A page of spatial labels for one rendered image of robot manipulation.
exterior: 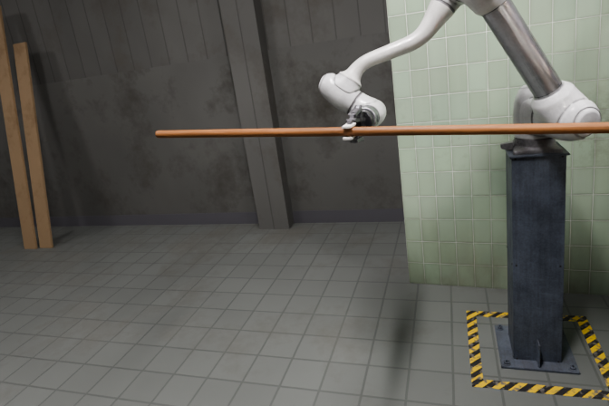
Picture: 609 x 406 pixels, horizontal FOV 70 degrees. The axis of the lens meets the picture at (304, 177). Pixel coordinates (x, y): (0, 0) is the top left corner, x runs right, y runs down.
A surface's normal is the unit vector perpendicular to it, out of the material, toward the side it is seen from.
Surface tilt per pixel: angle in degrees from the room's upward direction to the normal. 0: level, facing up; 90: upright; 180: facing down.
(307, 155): 90
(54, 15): 90
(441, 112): 90
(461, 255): 90
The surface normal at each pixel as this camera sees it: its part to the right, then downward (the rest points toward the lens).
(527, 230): -0.30, 0.30
